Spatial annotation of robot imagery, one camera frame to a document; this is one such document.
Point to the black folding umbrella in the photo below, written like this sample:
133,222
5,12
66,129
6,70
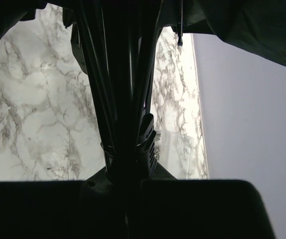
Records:
87,83

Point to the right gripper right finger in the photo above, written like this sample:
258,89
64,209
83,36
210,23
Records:
166,208

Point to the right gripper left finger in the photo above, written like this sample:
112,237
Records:
59,210

